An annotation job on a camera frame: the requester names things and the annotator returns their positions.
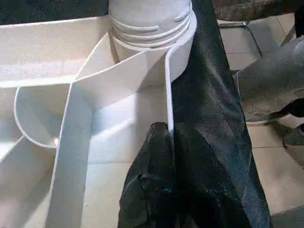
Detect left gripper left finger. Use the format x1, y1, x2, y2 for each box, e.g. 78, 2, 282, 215
118, 122, 178, 228

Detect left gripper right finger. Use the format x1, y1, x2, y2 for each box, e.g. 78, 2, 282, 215
174, 129, 255, 228

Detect white plastic table top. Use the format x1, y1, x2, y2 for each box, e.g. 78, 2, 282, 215
0, 9, 198, 228

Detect white plastic table leg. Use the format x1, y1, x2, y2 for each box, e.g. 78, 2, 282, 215
108, 0, 192, 49

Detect metal chair frame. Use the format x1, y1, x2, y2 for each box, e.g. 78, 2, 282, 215
218, 20, 265, 58

